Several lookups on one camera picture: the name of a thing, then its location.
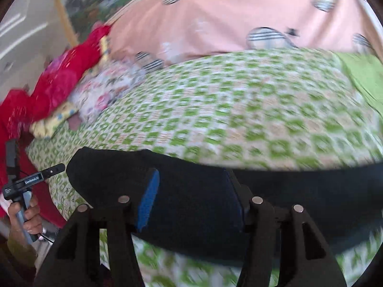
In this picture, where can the yellow patterned cloth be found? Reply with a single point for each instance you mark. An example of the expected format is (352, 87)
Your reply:
(51, 122)

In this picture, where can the white floral cloth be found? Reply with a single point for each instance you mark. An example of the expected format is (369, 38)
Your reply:
(104, 86)

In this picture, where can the green checked blanket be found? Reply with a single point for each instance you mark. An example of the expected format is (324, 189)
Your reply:
(239, 110)

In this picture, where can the black pants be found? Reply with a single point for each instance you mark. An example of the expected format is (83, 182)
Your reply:
(194, 191)

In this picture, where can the red cloth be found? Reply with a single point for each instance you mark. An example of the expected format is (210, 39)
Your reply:
(59, 86)

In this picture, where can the plain green cloth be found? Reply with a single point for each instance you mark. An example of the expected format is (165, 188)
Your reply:
(365, 71)

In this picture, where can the person's left forearm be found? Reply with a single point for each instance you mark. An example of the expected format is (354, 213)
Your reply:
(19, 249)

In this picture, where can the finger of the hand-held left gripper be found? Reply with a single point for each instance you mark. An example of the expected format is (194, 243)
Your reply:
(54, 169)
(11, 155)

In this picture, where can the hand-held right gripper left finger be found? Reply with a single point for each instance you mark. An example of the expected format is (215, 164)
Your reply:
(148, 200)

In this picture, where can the person's left hand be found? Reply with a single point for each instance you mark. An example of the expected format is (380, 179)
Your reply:
(31, 219)

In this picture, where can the pink bedsheet with striped circles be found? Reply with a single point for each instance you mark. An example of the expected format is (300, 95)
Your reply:
(224, 15)

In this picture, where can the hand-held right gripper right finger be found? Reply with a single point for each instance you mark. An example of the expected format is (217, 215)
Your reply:
(238, 206)

